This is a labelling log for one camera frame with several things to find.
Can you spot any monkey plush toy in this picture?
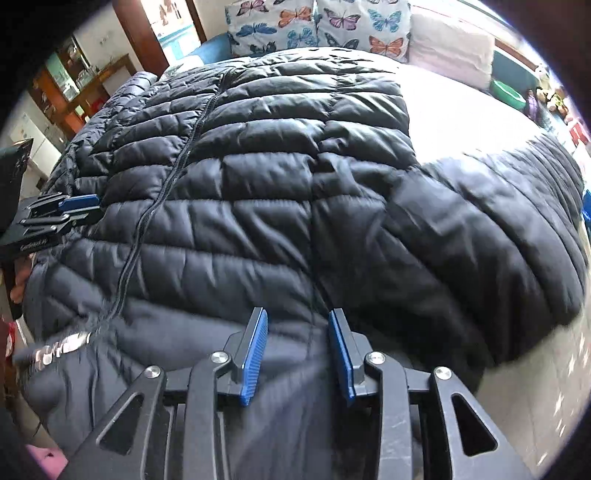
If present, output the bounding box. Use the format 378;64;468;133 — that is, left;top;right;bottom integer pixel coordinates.
536;81;569;121

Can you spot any black puffer down jacket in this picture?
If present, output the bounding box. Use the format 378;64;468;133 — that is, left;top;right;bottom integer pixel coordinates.
21;48;587;479

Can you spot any left butterfly print pillow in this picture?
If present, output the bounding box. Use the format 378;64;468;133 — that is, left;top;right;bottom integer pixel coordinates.
224;0;318;57

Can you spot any person's left hand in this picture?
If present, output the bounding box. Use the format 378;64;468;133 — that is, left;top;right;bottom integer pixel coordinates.
10;255;34;304

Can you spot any green plastic bowl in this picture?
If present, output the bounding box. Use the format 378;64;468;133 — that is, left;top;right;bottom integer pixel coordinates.
490;79;526;111

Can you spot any blue bed sheet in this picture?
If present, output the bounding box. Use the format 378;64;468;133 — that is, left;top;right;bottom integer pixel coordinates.
190;33;232;64

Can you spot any white plain pillow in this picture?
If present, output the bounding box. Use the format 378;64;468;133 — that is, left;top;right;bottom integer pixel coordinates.
408;7;495;90

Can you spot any brown wooden door frame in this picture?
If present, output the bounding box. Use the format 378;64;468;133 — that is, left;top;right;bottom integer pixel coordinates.
111;0;206;75

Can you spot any brown wooden shelf cabinet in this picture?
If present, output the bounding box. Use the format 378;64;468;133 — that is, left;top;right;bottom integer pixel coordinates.
27;35;94;140

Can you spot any brown wooden table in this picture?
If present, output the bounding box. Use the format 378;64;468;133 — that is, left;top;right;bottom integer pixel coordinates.
60;54;137;118

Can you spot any right butterfly print pillow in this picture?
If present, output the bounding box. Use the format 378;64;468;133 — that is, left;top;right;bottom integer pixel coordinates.
317;0;412;63

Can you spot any grey quilted star mattress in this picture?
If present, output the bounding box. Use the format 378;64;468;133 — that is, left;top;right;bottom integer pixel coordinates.
401;65;590;478

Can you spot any white refrigerator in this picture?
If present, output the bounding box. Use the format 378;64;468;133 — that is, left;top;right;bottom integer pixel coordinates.
9;113;61;179

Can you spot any butterfly print pillow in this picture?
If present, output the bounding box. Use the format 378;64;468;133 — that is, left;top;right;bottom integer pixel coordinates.
317;0;412;63
224;0;318;57

